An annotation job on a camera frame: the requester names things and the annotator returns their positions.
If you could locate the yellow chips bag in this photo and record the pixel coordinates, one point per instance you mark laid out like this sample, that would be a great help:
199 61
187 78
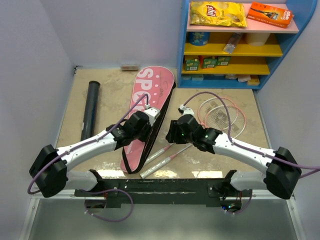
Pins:
217 13

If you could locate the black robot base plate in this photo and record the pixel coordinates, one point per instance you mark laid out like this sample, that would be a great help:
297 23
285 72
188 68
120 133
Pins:
211 192

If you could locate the green box right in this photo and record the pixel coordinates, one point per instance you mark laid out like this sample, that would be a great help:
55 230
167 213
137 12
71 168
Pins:
223 60

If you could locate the green box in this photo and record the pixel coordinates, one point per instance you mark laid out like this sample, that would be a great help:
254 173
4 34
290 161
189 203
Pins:
223 60
191 64
209 63

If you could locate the green box left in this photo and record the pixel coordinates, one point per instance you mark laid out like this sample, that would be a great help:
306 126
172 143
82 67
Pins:
191 64

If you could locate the black shuttlecock tube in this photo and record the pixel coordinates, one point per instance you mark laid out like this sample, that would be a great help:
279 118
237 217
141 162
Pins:
90 110

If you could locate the cream round container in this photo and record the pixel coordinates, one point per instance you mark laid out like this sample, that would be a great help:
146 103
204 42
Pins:
256 39

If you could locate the blue shelf unit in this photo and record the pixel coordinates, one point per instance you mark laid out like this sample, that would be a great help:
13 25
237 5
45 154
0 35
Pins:
250 67

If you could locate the pink racket bag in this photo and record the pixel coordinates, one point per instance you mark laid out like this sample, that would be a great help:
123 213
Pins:
158 83

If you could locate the orange razor box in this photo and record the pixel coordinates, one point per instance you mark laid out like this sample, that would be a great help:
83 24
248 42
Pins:
270 15

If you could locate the pink badminton racket upper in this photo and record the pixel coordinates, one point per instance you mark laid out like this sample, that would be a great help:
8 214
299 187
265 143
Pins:
215 105

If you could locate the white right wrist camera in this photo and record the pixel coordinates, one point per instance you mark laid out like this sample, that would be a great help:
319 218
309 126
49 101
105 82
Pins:
184 110

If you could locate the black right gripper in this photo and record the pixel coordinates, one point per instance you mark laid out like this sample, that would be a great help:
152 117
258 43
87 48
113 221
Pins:
172 136

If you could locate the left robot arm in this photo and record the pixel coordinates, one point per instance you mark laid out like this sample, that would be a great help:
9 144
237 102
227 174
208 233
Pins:
52 171

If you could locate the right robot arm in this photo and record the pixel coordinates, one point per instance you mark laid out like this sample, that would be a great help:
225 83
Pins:
277 170

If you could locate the silver foil packet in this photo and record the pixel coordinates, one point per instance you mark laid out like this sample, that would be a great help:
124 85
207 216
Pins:
232 42

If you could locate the green box middle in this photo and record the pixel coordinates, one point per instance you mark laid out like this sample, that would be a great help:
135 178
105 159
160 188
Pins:
209 63

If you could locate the blue round tin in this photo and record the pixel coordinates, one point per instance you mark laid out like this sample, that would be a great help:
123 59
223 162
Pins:
198 38

